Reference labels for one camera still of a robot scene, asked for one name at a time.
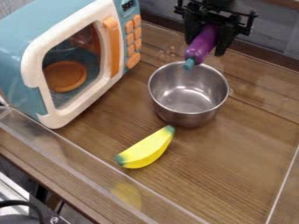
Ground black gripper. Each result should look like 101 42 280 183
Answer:
173 0 257 57

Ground purple toy eggplant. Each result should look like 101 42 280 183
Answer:
183 24 217 70

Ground silver metal pot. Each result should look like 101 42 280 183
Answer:
148 61 229 128

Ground blue toy microwave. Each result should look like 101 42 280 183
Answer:
0 0 141 129

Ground orange microwave turntable plate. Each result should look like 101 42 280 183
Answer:
42 60 88 93

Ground yellow toy banana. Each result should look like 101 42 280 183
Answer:
116 125 175 169

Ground black clamp bracket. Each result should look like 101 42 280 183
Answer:
29 195 69 224

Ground black cable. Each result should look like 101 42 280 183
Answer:
0 199 42 224

